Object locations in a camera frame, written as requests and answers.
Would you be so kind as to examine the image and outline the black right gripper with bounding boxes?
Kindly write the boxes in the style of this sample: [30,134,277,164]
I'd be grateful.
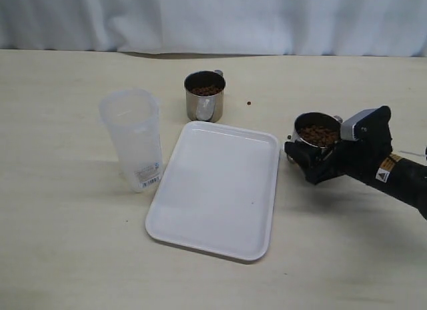
[284,105,392,184]

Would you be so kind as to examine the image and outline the steel mug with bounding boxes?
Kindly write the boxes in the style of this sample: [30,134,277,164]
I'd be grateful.
[183,69,226,123]
[287,112,342,149]

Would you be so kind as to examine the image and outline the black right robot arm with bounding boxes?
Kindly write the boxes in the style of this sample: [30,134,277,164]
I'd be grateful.
[284,105,426,217]

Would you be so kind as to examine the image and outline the clear plastic tall container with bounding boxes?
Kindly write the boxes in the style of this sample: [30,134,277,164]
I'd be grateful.
[99,89,163,193]

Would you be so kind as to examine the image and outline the white rectangular tray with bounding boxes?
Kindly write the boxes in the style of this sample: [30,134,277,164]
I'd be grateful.
[145,121,281,263]

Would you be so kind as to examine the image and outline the white curtain backdrop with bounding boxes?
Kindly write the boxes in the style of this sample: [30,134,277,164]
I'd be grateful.
[1,0,426,57]

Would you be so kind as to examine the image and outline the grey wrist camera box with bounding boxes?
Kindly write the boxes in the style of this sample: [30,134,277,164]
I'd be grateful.
[340,108,377,141]

